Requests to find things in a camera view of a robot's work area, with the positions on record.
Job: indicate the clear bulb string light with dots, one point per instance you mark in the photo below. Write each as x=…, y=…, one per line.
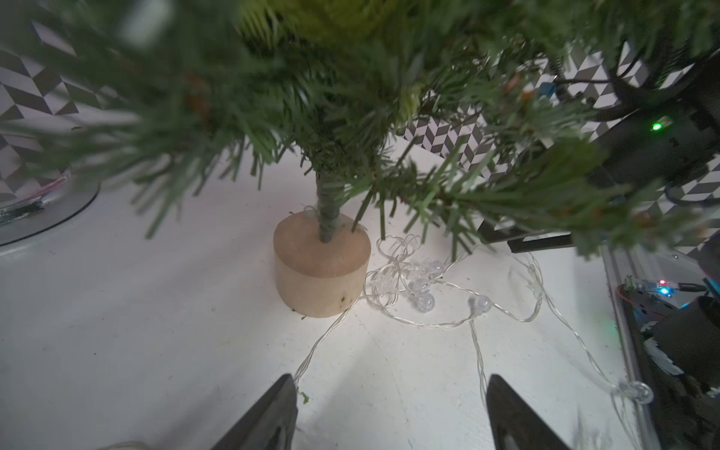
x=409, y=366

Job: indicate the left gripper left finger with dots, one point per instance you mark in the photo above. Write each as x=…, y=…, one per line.
x=269, y=424

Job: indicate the light green christmas tree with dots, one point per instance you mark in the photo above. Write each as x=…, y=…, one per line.
x=422, y=103

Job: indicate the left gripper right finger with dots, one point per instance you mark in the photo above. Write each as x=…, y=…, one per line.
x=514, y=424

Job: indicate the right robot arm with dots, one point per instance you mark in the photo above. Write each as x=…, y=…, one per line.
x=662, y=137

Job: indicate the chrome wire glass rack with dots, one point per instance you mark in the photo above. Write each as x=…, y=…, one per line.
x=60, y=201

